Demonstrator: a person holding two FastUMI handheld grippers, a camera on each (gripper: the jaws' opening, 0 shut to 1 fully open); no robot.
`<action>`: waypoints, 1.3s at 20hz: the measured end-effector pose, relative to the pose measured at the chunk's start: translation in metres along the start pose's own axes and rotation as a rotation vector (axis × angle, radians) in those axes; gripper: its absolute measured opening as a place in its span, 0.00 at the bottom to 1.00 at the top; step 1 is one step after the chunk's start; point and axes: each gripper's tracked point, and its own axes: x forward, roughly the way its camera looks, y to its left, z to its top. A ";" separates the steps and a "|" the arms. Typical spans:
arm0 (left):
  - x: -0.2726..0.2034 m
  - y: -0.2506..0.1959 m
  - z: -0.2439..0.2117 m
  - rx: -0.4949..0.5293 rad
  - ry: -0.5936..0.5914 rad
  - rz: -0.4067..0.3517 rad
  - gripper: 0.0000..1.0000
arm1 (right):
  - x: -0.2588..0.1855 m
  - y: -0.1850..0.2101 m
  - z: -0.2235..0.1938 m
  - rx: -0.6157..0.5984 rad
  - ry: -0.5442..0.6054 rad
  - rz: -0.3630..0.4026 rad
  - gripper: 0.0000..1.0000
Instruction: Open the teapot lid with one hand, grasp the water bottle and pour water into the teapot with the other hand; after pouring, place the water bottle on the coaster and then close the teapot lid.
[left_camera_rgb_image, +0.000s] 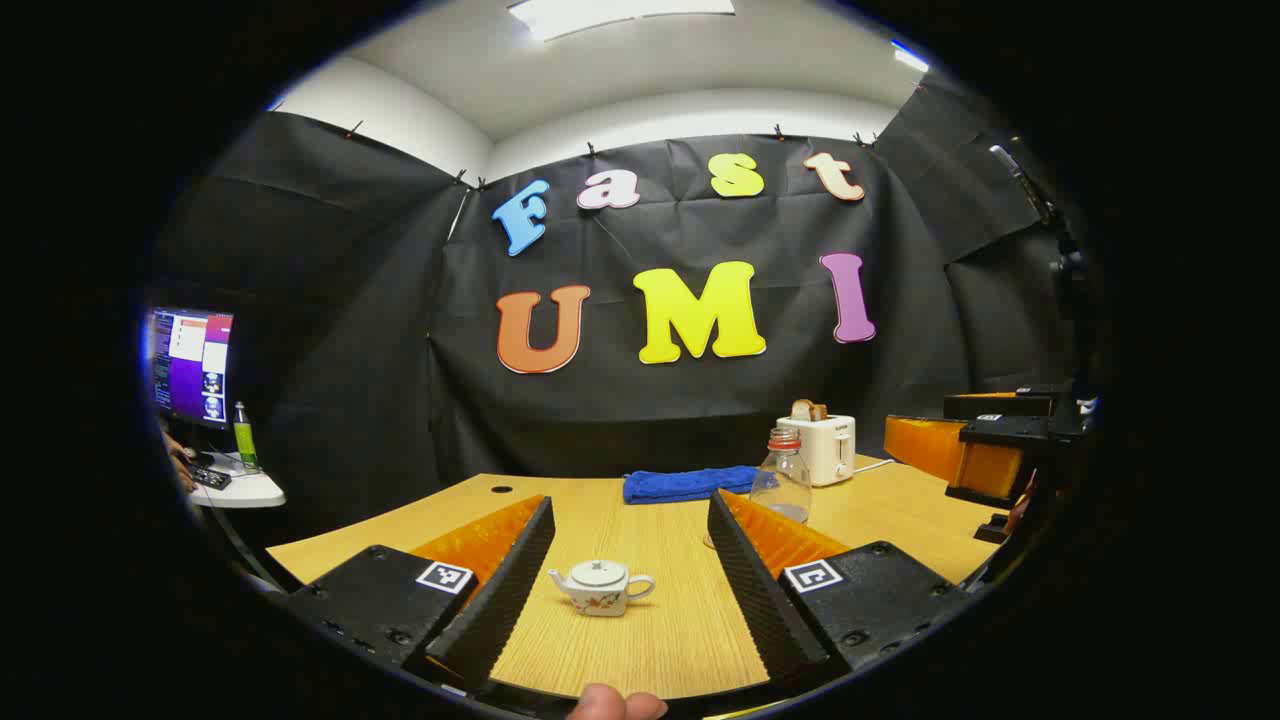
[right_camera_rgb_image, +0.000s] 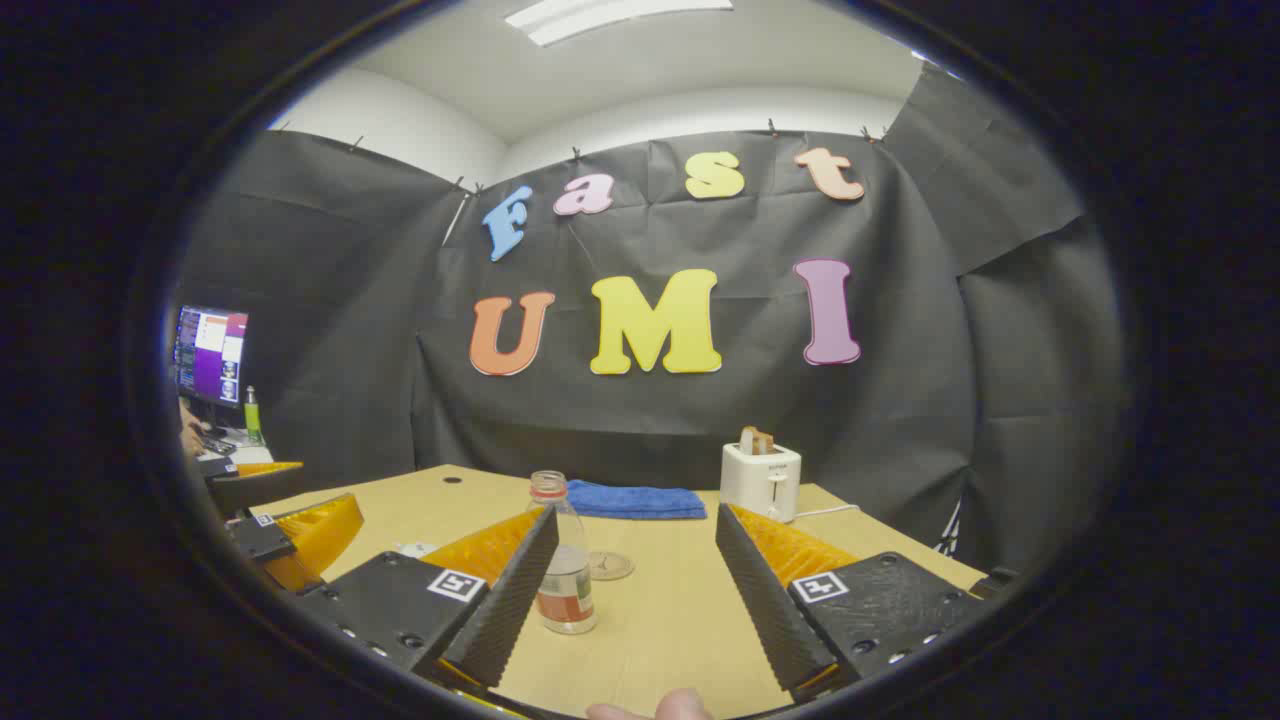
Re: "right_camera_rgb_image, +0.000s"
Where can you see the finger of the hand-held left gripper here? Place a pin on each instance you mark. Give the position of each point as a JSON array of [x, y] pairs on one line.
[[255, 490], [315, 535]]

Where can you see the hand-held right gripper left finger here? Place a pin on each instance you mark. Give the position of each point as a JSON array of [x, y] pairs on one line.
[[510, 610]]

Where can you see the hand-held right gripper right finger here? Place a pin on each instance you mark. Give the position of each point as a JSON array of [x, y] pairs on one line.
[[765, 610]]

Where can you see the clear plastic water bottle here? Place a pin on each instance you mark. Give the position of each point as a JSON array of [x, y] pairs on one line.
[[570, 590]]

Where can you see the round brown coaster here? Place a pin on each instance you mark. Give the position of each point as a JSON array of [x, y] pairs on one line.
[[612, 566]]

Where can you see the green drink bottle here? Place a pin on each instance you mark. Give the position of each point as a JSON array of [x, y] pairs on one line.
[[252, 415]]

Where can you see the white side desk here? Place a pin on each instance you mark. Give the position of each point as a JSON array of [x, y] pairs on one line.
[[250, 452]]

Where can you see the black keyboard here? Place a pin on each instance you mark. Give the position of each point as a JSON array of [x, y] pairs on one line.
[[216, 444]]

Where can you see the white toaster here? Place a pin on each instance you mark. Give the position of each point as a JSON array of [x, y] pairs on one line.
[[760, 485]]

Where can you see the computer monitor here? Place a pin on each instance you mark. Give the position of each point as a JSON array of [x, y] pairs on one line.
[[210, 355]]

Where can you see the blue folded towel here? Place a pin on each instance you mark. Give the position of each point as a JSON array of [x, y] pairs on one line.
[[635, 500]]

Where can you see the bread slice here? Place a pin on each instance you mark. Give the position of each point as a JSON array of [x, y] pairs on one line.
[[756, 440]]

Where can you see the black backdrop cloth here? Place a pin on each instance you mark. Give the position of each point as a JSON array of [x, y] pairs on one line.
[[700, 430]]

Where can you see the ceiling light panel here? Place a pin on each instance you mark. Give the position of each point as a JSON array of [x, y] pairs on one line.
[[600, 15]]

